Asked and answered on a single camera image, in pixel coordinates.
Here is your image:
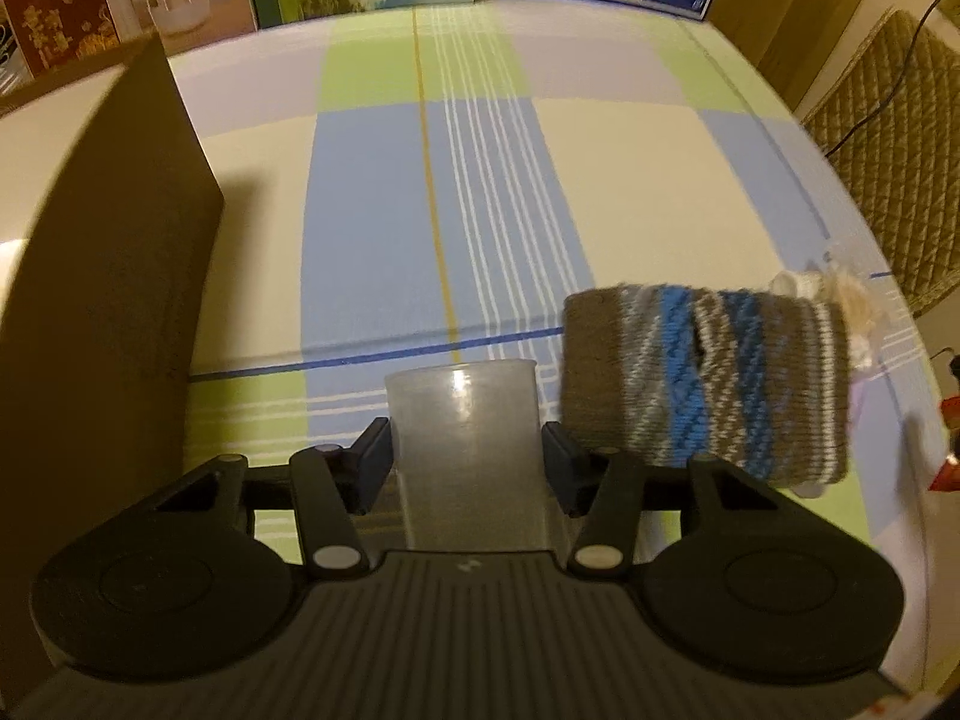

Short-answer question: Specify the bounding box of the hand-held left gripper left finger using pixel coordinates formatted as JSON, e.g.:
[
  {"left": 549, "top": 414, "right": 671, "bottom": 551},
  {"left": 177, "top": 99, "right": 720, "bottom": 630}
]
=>
[{"left": 154, "top": 416, "right": 395, "bottom": 578}]

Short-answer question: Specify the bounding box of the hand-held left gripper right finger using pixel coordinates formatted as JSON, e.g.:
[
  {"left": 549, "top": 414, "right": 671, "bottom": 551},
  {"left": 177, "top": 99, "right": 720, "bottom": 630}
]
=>
[{"left": 541, "top": 421, "right": 785, "bottom": 578}]

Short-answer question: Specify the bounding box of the clear plastic cup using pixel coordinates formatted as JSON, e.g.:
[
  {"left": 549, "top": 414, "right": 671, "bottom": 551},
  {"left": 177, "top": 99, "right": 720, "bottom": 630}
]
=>
[{"left": 384, "top": 360, "right": 571, "bottom": 550}]

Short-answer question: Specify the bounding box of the striped knitted pouch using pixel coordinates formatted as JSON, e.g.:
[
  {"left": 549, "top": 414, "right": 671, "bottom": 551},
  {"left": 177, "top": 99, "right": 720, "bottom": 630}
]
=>
[{"left": 561, "top": 255, "right": 882, "bottom": 497}]

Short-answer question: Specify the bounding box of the brown box with white inside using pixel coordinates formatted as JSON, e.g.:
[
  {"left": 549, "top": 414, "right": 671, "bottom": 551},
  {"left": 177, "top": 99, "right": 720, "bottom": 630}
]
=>
[{"left": 0, "top": 34, "right": 226, "bottom": 698}]

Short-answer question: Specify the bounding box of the checked pastel blanket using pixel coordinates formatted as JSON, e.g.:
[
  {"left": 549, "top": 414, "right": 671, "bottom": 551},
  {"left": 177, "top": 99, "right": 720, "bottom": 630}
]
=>
[{"left": 165, "top": 0, "right": 953, "bottom": 698}]

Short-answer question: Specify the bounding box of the quilted tan chair cushion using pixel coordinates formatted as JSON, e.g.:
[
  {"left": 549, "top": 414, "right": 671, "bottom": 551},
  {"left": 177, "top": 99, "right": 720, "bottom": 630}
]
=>
[{"left": 802, "top": 7, "right": 960, "bottom": 320}]

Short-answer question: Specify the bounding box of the brown wooden panel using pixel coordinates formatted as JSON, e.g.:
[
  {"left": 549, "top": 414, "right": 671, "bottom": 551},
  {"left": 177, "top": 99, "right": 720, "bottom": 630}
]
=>
[{"left": 705, "top": 0, "right": 893, "bottom": 113}]

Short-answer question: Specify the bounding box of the red gift box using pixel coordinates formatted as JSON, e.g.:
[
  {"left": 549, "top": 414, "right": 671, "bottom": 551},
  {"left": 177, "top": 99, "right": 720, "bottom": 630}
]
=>
[{"left": 0, "top": 0, "right": 121, "bottom": 80}]

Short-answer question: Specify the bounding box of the thin black cable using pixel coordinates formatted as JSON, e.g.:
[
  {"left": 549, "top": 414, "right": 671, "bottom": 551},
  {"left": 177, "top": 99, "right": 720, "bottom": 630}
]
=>
[{"left": 825, "top": 0, "right": 960, "bottom": 158}]

